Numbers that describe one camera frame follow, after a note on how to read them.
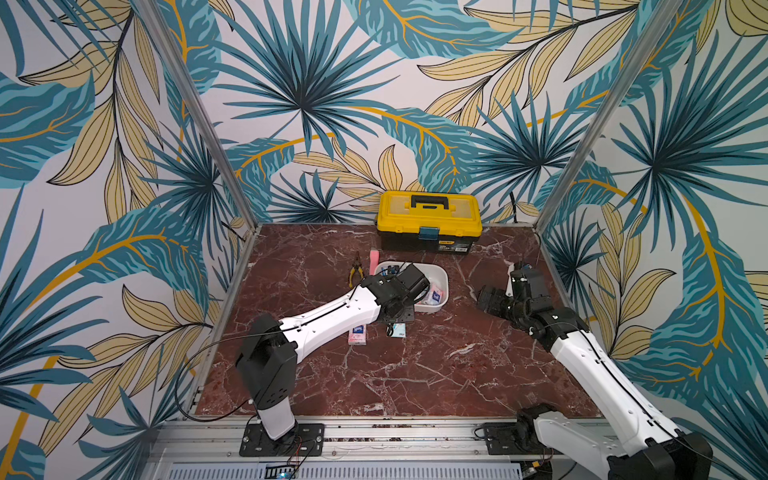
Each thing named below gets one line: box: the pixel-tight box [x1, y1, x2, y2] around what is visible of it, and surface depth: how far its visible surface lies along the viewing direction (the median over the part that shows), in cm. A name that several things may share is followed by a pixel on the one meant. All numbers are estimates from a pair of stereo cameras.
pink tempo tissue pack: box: [348, 324, 367, 346], surface depth 90 cm
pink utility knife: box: [369, 247, 380, 275], surface depth 112 cm
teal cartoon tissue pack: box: [391, 323, 406, 338], surface depth 81 cm
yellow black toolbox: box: [376, 191, 483, 254], surface depth 103 cm
